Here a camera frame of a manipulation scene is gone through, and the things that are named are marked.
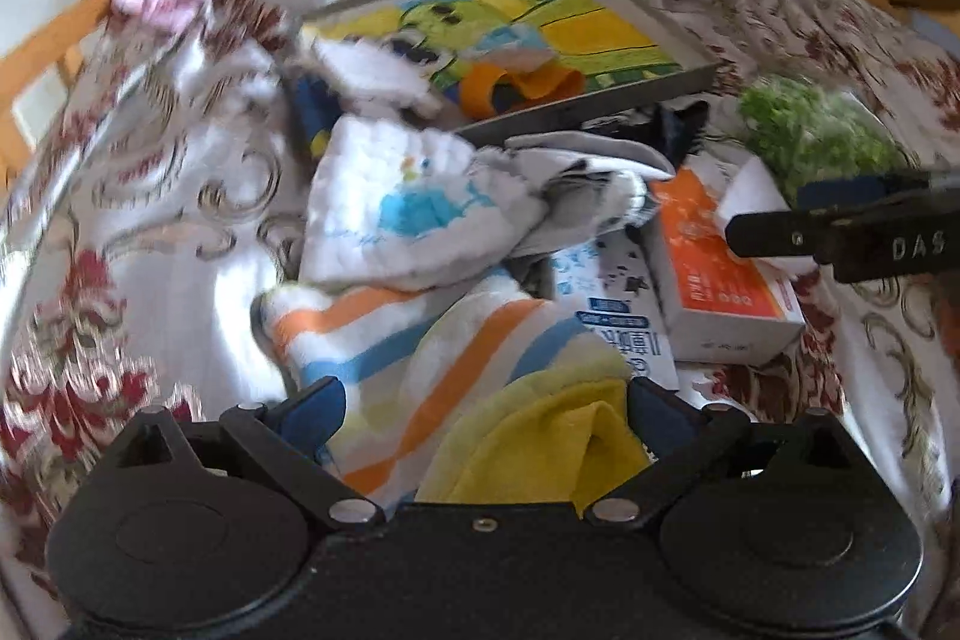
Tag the white muslin cloth blue print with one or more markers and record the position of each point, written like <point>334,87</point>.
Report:
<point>375,212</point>

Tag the orange white box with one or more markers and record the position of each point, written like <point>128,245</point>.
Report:
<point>712,295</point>

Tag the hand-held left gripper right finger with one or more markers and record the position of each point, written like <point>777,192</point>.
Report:
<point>660,419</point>

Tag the floral bedspread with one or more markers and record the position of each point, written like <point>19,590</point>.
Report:
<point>150,250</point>

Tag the blue yellow sock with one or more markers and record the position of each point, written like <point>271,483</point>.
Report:
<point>309,115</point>

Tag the bag of green pieces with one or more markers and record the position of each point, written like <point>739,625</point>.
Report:
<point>817,130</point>

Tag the striped towel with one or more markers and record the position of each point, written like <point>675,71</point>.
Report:
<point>450,340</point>

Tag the blue white packet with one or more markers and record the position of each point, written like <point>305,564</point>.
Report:
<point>607,287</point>

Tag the grey white sock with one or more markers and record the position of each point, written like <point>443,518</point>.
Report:
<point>585,190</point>

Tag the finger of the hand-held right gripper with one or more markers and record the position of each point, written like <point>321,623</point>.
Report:
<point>776,233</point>
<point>862,189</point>

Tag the black striped sock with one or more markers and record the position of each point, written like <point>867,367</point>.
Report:
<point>675,130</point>

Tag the wooden bed rail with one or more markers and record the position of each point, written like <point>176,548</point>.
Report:
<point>45,63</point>

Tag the grey tray with cartoon print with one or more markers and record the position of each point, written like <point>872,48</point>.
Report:
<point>592,29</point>

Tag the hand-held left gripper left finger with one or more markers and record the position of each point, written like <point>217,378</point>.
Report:
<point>311,419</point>

